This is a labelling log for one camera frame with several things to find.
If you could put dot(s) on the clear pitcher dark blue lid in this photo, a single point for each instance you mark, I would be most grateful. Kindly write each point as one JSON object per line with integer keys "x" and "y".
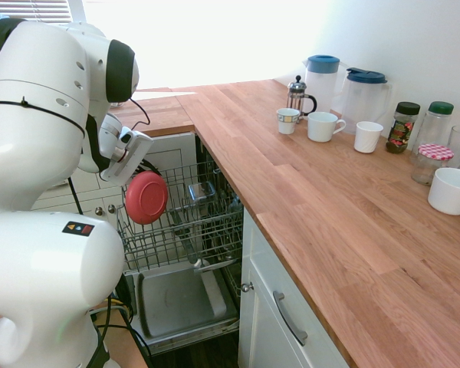
{"x": 364, "y": 103}

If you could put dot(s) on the clear glass food container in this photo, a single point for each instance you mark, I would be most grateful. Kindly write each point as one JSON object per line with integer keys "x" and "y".
{"x": 201, "y": 193}

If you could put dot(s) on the white window blinds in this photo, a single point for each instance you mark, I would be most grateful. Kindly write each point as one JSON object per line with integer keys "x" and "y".
{"x": 50, "y": 9}

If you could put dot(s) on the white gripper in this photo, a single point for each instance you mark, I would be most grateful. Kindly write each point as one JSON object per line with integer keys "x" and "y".
{"x": 134, "y": 161}

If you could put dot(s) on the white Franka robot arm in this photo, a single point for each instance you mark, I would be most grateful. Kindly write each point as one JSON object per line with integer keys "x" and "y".
{"x": 34, "y": 115}

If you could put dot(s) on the clear jar green lid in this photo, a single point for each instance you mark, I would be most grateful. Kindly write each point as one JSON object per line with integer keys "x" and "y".
{"x": 437, "y": 126}

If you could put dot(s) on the white ceramic bowl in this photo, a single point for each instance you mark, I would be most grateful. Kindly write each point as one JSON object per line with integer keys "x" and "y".
{"x": 452, "y": 191}

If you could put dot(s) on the white kitchen cabinet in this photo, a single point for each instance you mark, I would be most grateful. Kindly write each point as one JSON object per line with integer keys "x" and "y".
{"x": 260, "y": 326}
{"x": 172, "y": 153}

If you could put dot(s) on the brown fibreboard mounting board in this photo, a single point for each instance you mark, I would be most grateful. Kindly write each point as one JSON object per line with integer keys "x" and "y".
{"x": 122, "y": 345}

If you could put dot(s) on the clear pitcher light blue lid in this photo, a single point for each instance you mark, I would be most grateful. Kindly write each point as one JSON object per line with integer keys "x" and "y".
{"x": 322, "y": 84}

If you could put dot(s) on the white ribbed cup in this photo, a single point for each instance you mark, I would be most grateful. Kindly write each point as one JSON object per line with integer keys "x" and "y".
{"x": 368, "y": 138}

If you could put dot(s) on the coffee jar black lid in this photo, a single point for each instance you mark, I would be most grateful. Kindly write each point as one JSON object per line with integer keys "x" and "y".
{"x": 400, "y": 130}

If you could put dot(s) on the small patterned white cup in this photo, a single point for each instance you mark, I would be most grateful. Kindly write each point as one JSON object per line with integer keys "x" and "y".
{"x": 287, "y": 122}

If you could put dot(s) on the glass jar red checkered lid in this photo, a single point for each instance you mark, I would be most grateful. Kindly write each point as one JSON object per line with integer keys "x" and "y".
{"x": 435, "y": 151}

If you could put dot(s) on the glass French press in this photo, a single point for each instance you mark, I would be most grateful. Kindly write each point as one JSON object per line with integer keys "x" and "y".
{"x": 301, "y": 97}

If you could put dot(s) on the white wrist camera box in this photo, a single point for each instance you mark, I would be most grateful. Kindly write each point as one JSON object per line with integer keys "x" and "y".
{"x": 124, "y": 138}

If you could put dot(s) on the steel dishwasher door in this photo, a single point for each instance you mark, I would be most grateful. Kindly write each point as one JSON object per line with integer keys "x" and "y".
{"x": 172, "y": 303}

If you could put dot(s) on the pink plastic plate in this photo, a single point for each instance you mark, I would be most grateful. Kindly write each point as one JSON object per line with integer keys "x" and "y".
{"x": 145, "y": 199}

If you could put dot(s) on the round metal cabinet knob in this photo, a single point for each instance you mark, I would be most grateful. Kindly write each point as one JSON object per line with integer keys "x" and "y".
{"x": 111, "y": 209}
{"x": 247, "y": 287}
{"x": 99, "y": 211}

